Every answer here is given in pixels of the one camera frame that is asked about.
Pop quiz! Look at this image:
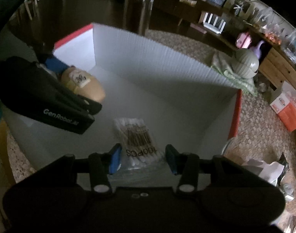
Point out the cotton swab pack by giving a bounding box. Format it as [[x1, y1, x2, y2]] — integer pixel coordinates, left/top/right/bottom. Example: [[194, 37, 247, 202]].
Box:
[[114, 118, 164, 170]]

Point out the yellow round plush toy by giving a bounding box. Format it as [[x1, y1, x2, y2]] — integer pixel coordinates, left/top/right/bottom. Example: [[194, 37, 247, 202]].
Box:
[[61, 66, 105, 103]]

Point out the red cardboard box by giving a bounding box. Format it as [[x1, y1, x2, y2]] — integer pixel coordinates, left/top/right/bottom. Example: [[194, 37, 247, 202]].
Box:
[[4, 24, 242, 168]]

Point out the lace tablecloth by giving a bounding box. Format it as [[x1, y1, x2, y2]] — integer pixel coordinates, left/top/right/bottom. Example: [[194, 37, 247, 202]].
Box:
[[7, 28, 296, 233]]

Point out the dark glass jar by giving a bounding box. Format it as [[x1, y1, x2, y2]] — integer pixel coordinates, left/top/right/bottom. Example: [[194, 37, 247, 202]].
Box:
[[123, 0, 154, 36]]

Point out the green folded cloth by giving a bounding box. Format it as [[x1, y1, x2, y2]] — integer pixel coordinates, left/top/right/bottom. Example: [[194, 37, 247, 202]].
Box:
[[211, 50, 257, 96]]

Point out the grey green round pot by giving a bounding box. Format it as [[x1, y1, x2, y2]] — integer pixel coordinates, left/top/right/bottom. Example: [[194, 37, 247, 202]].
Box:
[[231, 48, 259, 79]]

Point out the orange tissue box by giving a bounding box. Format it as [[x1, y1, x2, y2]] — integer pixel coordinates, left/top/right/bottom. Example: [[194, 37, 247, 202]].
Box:
[[270, 81, 296, 132]]

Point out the purple gourd toy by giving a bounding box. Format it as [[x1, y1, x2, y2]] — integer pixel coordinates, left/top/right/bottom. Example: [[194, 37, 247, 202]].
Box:
[[249, 41, 264, 59]]

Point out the white wifi router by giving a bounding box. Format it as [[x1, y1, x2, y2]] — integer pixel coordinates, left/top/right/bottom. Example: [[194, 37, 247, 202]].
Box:
[[203, 12, 226, 34]]

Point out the pink small case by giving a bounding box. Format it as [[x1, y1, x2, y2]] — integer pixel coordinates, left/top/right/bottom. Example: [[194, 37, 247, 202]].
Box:
[[236, 32, 252, 49]]

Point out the wooden tv cabinet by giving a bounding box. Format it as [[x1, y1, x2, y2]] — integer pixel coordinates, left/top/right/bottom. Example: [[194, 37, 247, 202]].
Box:
[[150, 0, 296, 89]]

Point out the photo frame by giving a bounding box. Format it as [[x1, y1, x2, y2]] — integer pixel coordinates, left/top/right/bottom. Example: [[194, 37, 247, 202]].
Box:
[[223, 0, 249, 16]]

